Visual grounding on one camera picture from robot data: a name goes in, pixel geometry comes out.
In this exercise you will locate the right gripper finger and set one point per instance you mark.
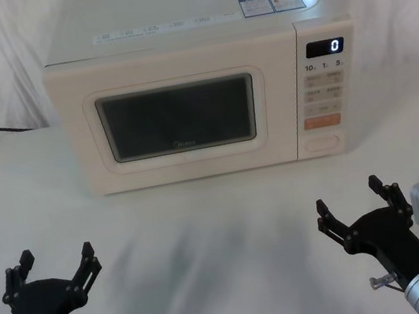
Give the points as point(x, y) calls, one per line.
point(333, 223)
point(391, 196)

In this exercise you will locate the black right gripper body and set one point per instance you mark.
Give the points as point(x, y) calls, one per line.
point(390, 240)

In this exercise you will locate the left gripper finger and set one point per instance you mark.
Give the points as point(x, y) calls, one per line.
point(15, 277)
point(86, 270)

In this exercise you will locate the white table cloth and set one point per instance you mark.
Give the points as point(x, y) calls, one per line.
point(210, 264)

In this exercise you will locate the cream microwave oven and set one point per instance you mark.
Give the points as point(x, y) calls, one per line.
point(173, 31)

